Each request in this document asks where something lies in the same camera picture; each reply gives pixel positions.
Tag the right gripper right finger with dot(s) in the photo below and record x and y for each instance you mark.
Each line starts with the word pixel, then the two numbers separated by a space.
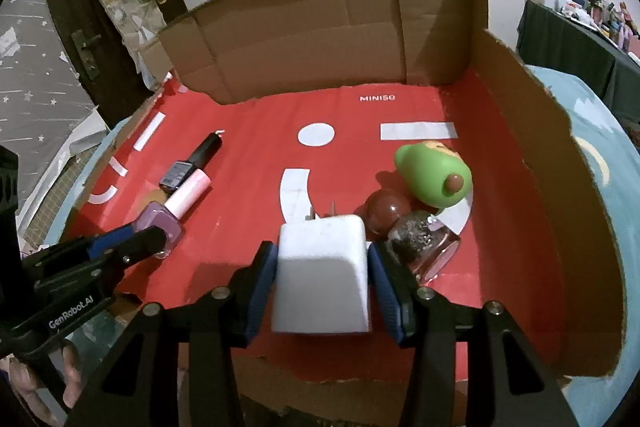
pixel 415 315

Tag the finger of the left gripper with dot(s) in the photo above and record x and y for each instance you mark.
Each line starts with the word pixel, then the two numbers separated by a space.
pixel 115 256
pixel 110 239

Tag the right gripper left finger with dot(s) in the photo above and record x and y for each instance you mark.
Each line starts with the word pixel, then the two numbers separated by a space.
pixel 230 313

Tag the pink nail polish bottle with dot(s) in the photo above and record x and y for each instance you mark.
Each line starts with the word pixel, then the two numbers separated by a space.
pixel 168 215

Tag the white charger plug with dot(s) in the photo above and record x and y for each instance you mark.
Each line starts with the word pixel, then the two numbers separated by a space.
pixel 322 278

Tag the brown glossy ball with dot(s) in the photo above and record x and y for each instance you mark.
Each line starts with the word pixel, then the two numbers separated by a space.
pixel 383 209

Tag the person's left hand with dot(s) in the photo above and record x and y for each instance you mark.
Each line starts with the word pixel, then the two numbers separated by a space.
pixel 25 383

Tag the orange round disc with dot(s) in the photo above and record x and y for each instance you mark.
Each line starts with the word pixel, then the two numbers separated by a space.
pixel 156 195

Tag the glitter glass jar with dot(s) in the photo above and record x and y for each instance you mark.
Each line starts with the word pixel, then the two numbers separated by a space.
pixel 422 243

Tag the black nail polish bottle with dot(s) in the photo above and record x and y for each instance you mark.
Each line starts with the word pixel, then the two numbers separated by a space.
pixel 180 170

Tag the green avocado toy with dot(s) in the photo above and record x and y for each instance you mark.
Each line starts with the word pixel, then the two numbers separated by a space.
pixel 433 173

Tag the red paper liner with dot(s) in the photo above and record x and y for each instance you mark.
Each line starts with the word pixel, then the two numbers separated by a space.
pixel 507 250

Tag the cardboard box tray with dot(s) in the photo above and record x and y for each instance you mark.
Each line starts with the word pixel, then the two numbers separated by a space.
pixel 236 51

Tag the dark cloth side table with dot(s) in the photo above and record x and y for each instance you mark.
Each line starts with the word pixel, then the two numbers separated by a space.
pixel 548 39

